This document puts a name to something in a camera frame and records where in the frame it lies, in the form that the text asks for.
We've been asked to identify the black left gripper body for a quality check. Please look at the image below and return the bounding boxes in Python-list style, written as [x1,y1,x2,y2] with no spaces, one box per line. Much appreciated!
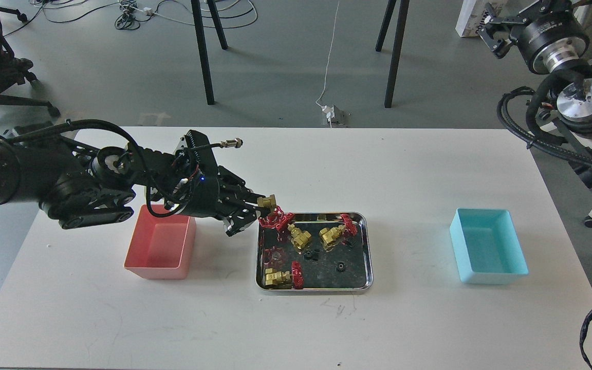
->
[165,165,250,223]

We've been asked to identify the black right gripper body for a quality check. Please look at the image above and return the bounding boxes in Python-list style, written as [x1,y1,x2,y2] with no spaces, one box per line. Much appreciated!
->
[509,1,590,75]

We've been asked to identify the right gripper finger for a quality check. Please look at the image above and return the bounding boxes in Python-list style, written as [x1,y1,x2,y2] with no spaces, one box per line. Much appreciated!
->
[477,3,525,59]

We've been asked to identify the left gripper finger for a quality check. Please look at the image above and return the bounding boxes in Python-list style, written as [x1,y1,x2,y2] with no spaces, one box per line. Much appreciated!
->
[235,196,271,212]
[223,208,262,237]

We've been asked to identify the brass valve red handle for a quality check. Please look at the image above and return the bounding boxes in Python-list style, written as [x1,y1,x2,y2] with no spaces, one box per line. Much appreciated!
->
[257,194,294,232]

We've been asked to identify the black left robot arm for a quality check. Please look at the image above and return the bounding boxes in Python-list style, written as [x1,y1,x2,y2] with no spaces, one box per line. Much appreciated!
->
[0,120,277,236]

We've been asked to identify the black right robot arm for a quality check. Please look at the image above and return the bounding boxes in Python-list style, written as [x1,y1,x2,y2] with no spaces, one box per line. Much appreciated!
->
[478,1,592,192]

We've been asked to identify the white cardboard box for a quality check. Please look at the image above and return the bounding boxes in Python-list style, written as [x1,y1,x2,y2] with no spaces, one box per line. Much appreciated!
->
[455,0,508,38]

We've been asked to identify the brass valve center left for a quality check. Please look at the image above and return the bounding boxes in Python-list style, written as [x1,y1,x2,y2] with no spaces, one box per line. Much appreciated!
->
[287,224,312,253]

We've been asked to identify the brass valve bottom left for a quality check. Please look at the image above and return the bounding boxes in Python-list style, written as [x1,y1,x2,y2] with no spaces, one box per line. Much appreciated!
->
[265,262,305,290]

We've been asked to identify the pink plastic box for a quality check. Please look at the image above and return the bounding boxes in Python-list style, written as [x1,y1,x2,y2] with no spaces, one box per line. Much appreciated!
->
[124,205,196,280]

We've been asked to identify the brass valve center right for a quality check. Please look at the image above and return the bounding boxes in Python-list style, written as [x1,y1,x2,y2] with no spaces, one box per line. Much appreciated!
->
[319,213,359,251]

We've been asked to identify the blue plastic box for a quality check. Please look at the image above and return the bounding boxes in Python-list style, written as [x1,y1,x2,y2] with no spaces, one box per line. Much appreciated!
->
[450,208,529,284]

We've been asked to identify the metal tray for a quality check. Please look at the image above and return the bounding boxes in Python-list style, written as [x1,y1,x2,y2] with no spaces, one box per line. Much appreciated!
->
[256,212,374,294]

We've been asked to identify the black table leg right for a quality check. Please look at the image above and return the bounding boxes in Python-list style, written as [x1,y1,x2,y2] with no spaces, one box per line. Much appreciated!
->
[375,1,410,108]

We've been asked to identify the black table leg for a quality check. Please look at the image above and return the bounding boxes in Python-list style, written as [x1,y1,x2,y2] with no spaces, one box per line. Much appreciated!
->
[190,0,229,106]
[375,1,410,108]

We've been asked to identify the white power adapter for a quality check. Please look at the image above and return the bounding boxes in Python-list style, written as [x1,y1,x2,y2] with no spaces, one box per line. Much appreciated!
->
[322,105,348,128]

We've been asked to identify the black table leg left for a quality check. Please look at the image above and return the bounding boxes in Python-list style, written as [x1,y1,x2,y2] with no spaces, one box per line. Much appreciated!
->
[190,0,229,106]

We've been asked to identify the white cable on floor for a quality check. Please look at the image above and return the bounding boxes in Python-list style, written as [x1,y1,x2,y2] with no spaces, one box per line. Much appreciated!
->
[316,0,342,109]

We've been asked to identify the cable bundle on floor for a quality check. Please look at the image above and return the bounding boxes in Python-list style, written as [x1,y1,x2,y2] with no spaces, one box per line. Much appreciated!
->
[0,0,258,30]

